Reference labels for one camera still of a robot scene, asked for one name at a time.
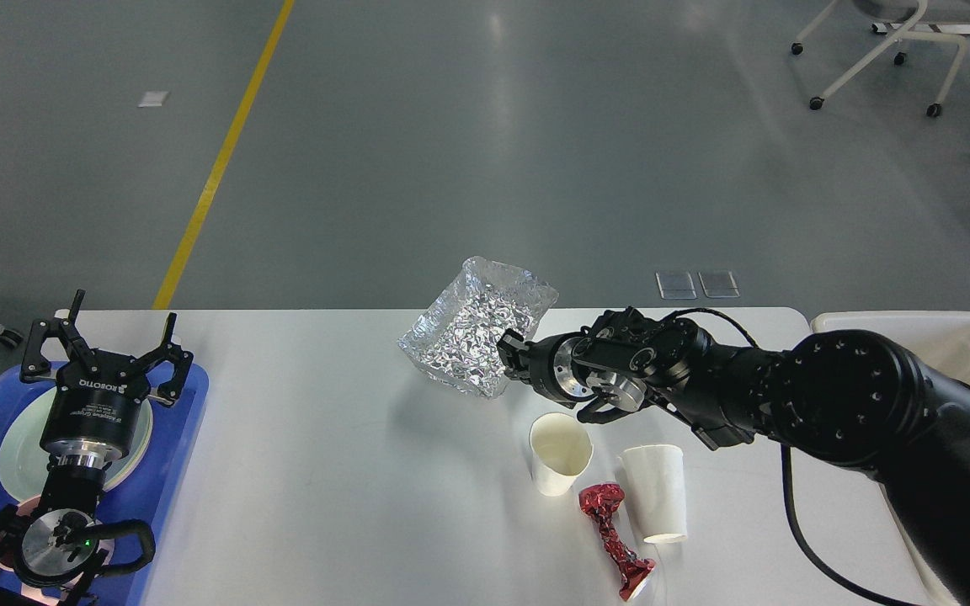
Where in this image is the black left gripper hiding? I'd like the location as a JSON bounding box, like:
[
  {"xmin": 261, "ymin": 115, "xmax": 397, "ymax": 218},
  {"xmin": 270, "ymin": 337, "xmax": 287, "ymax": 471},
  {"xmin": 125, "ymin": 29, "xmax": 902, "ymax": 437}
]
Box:
[{"xmin": 19, "ymin": 290, "xmax": 195, "ymax": 462}]

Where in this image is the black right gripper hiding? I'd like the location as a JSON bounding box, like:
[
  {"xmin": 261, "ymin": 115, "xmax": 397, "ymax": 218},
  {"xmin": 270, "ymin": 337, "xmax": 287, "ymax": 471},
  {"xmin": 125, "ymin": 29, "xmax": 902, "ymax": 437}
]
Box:
[{"xmin": 498, "ymin": 330, "xmax": 595, "ymax": 403}]

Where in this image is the foil tray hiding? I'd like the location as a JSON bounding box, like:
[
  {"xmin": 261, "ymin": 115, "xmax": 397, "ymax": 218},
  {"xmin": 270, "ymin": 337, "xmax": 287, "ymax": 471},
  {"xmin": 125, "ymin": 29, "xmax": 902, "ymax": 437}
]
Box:
[{"xmin": 397, "ymin": 256, "xmax": 559, "ymax": 399}]

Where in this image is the mint green plate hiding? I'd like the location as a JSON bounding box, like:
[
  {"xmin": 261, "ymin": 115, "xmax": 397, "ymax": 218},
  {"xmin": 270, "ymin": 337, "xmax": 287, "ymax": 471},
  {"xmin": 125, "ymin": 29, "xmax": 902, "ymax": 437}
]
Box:
[{"xmin": 0, "ymin": 389, "xmax": 153, "ymax": 502}]

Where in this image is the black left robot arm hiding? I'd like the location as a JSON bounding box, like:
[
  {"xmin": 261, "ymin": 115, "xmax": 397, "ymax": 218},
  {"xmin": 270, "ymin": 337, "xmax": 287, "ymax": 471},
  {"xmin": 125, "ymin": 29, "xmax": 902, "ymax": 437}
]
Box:
[{"xmin": 0, "ymin": 290, "xmax": 194, "ymax": 605}]

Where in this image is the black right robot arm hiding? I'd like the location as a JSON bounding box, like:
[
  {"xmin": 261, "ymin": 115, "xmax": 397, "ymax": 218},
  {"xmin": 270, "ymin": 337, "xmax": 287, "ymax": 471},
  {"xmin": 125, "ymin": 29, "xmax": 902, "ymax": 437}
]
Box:
[{"xmin": 497, "ymin": 308, "xmax": 970, "ymax": 605}]

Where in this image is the white paper cup upright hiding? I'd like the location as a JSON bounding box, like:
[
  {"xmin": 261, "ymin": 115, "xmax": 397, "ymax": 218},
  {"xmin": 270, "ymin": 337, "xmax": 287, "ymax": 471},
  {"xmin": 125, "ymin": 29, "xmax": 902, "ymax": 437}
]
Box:
[{"xmin": 528, "ymin": 413, "xmax": 595, "ymax": 497}]

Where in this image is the blue plastic tray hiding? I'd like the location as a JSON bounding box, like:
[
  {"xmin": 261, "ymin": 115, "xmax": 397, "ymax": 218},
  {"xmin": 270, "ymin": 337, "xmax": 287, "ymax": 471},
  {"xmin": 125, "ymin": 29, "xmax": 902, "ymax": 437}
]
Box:
[{"xmin": 0, "ymin": 365, "xmax": 208, "ymax": 605}]

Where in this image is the white paper cup inverted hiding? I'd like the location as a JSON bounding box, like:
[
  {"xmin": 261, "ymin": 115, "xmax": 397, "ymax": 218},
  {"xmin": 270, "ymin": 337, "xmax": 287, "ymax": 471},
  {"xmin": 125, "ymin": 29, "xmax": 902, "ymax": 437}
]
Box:
[{"xmin": 620, "ymin": 444, "xmax": 689, "ymax": 545}]

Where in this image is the red foil wrapper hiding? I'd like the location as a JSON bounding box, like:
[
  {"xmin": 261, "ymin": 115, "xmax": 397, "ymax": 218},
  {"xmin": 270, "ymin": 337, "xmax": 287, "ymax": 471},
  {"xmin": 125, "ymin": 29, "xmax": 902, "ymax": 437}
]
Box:
[{"xmin": 578, "ymin": 482, "xmax": 658, "ymax": 603}]

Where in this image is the beige plastic bin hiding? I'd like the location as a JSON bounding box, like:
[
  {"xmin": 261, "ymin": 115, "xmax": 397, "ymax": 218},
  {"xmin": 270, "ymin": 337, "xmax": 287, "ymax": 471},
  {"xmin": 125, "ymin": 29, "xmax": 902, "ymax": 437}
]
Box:
[{"xmin": 811, "ymin": 311, "xmax": 970, "ymax": 606}]

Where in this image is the white rolling chair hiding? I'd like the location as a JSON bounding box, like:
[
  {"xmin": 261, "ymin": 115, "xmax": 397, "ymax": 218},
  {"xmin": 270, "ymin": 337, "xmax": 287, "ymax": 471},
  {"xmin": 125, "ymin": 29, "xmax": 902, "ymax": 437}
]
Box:
[{"xmin": 807, "ymin": 1, "xmax": 970, "ymax": 118}]

